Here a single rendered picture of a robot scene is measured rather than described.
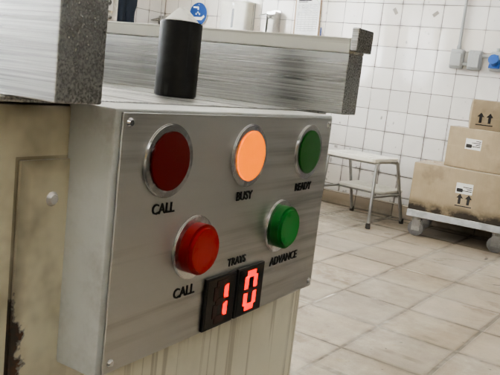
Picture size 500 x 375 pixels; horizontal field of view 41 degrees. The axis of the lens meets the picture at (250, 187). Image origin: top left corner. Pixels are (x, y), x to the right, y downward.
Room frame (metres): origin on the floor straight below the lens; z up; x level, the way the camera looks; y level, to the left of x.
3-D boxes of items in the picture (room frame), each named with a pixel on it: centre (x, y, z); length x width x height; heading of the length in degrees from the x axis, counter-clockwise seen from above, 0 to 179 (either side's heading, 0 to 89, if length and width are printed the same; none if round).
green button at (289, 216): (0.46, -0.02, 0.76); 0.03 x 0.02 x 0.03; 148
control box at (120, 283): (0.42, 0.02, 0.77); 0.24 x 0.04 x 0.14; 148
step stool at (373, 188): (4.47, -0.77, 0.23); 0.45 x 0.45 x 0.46; 47
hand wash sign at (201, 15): (5.83, 0.61, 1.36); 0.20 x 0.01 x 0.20; 56
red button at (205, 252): (0.37, 0.03, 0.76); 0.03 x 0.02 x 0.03; 148
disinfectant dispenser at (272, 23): (5.31, 0.00, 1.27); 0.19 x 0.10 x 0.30; 146
